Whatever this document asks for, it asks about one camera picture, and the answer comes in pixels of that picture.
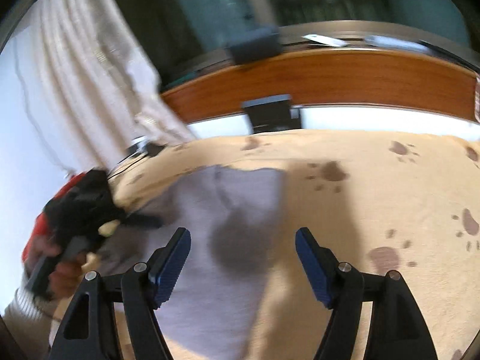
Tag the glass window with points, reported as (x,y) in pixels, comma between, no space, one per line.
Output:
(176,34)

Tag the person's left hand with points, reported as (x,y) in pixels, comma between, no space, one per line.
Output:
(63,281)

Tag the wooden window sill frame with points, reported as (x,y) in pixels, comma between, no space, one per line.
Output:
(316,77)

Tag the grey fleece garment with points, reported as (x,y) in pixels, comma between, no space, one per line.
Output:
(231,215)

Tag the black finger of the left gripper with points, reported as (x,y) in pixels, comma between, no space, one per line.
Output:
(142,221)

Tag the black box on wall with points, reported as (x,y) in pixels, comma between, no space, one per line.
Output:
(272,114)

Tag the yellow paw print blanket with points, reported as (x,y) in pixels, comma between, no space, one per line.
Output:
(380,201)

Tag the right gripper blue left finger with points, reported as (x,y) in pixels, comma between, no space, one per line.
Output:
(88,329)

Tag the cream curtain left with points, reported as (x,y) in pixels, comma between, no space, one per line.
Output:
(90,71)

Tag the white black charger device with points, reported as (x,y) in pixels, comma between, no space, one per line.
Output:
(143,146)

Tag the pink striped hanging loop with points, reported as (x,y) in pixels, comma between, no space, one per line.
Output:
(477,99)

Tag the white paper on sill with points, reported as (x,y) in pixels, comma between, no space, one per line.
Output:
(324,41)

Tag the grey pouch on sill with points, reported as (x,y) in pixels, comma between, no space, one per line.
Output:
(255,45)

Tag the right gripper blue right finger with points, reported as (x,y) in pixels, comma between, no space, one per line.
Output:
(397,327)

